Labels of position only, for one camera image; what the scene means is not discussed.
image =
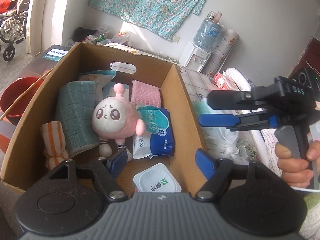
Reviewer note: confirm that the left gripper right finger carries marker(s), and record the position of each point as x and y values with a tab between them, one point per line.
250	197

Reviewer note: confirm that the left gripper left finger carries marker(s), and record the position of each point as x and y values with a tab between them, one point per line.
72	196

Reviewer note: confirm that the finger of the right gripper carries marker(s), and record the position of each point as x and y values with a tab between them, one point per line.
233	100
244	122

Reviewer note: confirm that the orange striped cloth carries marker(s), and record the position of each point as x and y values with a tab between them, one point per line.
54	144

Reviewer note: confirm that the blue wet wipes pack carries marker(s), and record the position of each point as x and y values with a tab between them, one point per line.
158	139

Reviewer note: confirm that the pink scrubbing sponge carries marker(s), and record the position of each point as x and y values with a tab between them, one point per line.
145	93

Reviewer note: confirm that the white round container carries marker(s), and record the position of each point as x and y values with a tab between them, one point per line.
156	179

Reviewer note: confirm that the pink plush toy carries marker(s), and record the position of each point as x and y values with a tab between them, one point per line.
116	118

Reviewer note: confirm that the teal towel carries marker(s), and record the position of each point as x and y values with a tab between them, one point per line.
74	109

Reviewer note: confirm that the blue bandage box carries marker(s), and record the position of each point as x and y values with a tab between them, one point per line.
109	91

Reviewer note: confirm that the white cotton swab bag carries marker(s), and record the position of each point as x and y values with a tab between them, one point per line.
100	78

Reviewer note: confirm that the person's right hand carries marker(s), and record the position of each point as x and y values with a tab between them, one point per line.
295	172

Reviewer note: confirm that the red wet wipes pack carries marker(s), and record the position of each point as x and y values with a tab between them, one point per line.
224	83

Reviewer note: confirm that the white tied plastic bag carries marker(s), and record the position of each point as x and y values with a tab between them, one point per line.
222	143

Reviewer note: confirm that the water dispenser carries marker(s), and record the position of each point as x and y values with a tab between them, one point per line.
194	57

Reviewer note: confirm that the blue water bottle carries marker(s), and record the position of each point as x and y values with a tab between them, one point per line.
207	35

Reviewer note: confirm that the wooden chopstick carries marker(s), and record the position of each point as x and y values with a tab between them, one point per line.
25	93

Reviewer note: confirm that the Philips box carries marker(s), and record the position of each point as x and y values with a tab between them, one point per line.
32	72

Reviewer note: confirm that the black cloth pile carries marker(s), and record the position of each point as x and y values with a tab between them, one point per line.
81	33

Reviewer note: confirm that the wheelchair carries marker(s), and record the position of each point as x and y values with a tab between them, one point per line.
14	15

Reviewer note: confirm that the floral teal wall cloth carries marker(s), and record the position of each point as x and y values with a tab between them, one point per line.
162	17

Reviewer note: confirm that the clear plastic bag by wall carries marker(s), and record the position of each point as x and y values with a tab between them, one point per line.
121	38

